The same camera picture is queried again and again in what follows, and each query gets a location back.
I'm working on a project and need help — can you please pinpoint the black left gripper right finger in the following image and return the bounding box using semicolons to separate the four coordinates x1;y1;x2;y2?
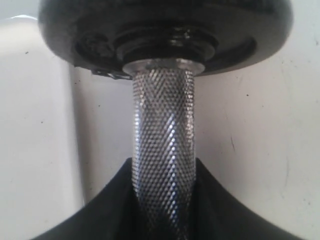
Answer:
182;158;288;240

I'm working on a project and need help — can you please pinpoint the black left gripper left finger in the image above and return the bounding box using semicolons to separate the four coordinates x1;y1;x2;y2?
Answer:
36;158;155;240

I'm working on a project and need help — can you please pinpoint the black weight plate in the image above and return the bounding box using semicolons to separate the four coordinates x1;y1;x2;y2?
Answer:
38;0;293;79

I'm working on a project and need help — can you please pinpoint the chrome threaded dumbbell bar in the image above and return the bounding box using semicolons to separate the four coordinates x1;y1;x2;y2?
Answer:
123;58;205;240

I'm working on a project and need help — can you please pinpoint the white plastic tray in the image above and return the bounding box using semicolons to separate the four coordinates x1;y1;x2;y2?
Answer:
0;14;83;210

